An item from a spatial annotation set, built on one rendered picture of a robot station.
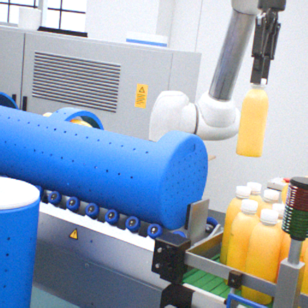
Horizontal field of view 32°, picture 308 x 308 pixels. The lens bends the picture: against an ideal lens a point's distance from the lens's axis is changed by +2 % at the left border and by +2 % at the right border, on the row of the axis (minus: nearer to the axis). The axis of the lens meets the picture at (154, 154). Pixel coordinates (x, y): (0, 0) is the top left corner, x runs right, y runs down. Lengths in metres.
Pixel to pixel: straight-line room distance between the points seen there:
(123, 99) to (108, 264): 1.96
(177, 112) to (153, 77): 1.09
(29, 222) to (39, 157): 0.30
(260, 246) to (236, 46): 1.08
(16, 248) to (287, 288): 0.70
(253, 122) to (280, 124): 2.87
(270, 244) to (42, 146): 0.76
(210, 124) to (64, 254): 0.92
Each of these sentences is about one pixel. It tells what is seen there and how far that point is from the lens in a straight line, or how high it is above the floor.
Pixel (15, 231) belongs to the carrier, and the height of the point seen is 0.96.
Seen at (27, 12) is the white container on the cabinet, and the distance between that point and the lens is 4.05.
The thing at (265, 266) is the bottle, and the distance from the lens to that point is 1.32.
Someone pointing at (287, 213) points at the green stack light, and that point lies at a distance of 1.04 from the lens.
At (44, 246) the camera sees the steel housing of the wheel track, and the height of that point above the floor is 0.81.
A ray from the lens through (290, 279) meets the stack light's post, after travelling 1.07.
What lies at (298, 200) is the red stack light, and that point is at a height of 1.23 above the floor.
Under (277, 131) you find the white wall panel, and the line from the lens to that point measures 4.40.
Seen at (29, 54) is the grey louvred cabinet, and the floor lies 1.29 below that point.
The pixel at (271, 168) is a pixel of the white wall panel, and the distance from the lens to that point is 4.45.
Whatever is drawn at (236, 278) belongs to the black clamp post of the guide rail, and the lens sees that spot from 1.29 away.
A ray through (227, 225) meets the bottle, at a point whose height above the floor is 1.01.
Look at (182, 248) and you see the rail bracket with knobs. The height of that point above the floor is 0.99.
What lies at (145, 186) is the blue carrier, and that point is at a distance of 1.46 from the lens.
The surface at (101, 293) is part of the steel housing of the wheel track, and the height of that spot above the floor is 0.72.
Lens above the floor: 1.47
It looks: 12 degrees down
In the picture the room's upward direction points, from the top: 7 degrees clockwise
